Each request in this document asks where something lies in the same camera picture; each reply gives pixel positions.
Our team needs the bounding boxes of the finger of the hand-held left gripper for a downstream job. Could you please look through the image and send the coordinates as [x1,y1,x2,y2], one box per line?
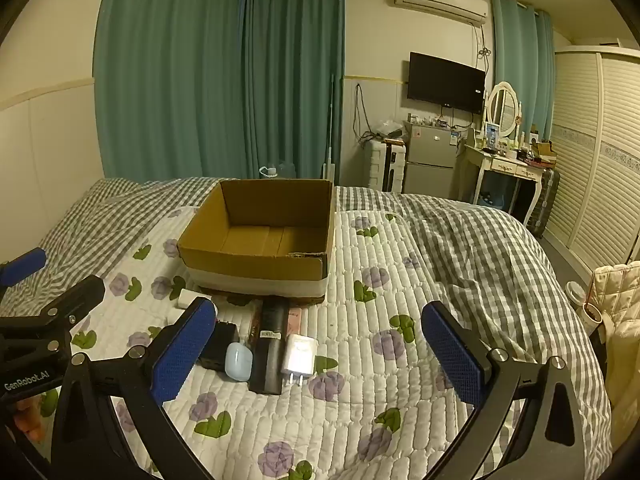
[0,275,107,356]
[0,247,48,288]

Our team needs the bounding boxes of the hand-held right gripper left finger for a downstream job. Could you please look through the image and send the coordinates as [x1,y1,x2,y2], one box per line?
[50,296,218,480]

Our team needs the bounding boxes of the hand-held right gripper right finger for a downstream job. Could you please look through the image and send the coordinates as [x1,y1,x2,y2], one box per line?
[421,301,586,480]

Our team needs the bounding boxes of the black power adapter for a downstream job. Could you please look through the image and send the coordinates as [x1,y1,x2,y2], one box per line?
[198,321,240,372]

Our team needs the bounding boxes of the small white object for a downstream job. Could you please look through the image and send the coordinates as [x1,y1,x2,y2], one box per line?
[177,288,216,311]

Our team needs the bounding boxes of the light blue earbuds case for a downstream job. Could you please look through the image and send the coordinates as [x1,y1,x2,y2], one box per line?
[224,341,251,383]

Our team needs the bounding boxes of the black remote control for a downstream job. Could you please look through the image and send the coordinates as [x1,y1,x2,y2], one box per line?
[248,297,291,395]

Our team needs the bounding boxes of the white charger plug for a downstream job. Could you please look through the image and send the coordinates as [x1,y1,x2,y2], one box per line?
[281,334,318,387]

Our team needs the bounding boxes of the brown cardboard box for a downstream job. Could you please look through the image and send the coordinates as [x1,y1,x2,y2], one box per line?
[176,178,336,306]

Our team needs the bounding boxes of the person's left hand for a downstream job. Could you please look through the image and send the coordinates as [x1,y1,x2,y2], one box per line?
[10,400,48,443]

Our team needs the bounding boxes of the white paper cup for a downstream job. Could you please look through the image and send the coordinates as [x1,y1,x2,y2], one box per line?
[566,281,587,311]

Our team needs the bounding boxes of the cup with brown contents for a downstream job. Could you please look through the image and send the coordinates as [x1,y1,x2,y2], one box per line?
[582,302,606,336]

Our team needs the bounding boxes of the blue plastic basket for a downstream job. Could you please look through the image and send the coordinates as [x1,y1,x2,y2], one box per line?
[475,187,508,209]

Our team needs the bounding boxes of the cream quilted jacket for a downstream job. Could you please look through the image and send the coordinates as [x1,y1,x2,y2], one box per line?
[592,260,640,461]

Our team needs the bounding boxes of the dark suitcase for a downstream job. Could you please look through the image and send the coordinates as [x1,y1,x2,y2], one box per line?
[525,167,561,238]

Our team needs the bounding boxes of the small grey fridge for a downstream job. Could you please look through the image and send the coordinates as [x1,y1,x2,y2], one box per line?
[402,120,458,201]

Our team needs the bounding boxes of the clear water jug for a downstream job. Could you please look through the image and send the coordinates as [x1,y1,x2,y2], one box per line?
[259,162,298,181]

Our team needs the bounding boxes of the white dressing table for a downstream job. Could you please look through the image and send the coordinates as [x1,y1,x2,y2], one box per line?
[457,142,548,231]

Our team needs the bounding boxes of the white suitcase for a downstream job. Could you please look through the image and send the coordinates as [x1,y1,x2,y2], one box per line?
[367,137,408,193]

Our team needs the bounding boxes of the clear plastic bag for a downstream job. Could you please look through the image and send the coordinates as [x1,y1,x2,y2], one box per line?
[372,119,406,141]

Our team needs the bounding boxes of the wide teal curtain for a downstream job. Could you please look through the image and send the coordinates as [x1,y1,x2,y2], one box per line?
[92,0,248,182]

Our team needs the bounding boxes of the cream louvred wardrobe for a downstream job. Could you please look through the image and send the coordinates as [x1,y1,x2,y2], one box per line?
[542,45,640,281]

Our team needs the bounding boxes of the white mop pole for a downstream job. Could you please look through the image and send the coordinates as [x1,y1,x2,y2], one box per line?
[322,74,337,181]

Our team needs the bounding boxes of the oval white mirror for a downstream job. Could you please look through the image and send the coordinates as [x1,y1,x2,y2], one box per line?
[485,81,519,138]

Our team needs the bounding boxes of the narrow teal curtain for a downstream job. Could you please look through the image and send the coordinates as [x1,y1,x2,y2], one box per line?
[490,0,556,147]

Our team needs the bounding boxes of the white air conditioner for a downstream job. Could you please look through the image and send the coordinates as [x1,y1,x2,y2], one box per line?
[390,0,488,25]

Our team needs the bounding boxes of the black wall cables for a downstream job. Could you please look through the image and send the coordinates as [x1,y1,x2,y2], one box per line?
[352,83,377,148]

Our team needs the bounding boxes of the black wall television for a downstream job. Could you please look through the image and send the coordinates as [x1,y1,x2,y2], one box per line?
[406,51,487,116]

